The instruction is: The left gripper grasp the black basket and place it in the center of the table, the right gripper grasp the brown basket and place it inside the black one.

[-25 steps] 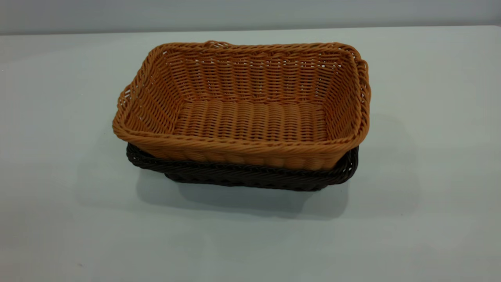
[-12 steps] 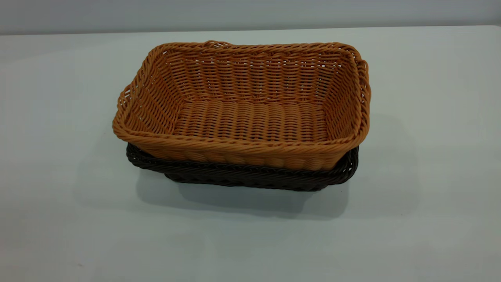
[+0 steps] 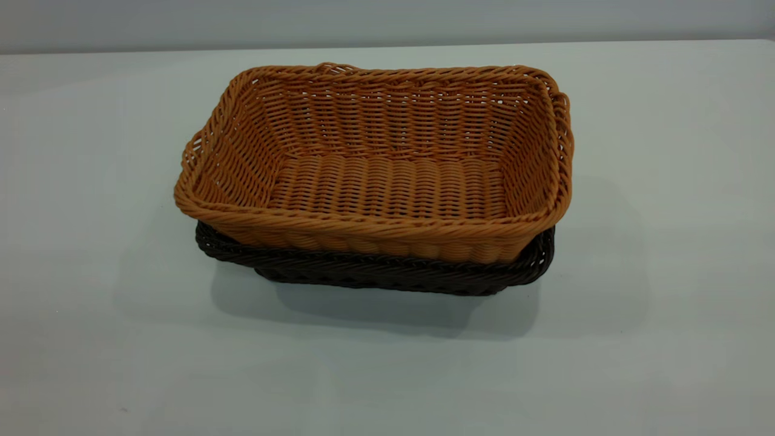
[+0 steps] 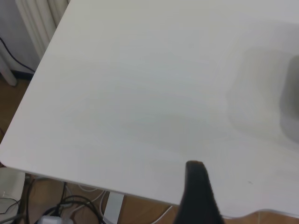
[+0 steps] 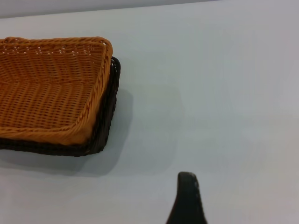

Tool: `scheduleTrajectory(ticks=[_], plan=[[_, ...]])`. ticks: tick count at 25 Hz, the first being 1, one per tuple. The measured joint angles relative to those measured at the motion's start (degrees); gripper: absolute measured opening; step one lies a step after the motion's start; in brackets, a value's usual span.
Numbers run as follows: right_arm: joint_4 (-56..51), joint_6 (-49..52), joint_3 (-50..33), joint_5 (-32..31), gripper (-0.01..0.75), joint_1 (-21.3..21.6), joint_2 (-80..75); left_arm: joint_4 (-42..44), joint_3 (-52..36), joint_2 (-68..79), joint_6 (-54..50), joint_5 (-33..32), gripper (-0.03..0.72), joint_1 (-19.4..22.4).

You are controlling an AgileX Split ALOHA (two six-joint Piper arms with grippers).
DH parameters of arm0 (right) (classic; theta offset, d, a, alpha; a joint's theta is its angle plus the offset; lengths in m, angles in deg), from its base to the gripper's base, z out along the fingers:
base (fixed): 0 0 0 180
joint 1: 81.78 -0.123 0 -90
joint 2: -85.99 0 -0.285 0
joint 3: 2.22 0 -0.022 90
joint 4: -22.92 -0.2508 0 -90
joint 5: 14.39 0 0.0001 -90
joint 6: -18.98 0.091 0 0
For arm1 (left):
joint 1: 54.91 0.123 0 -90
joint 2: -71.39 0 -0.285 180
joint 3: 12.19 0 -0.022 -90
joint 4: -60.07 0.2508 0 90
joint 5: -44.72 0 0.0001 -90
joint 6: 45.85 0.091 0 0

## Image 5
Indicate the black wicker basket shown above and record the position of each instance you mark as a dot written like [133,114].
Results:
[46,148]

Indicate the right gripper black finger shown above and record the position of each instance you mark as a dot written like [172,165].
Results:
[188,200]

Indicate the orange wicker basket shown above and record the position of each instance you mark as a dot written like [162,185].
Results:
[46,93]

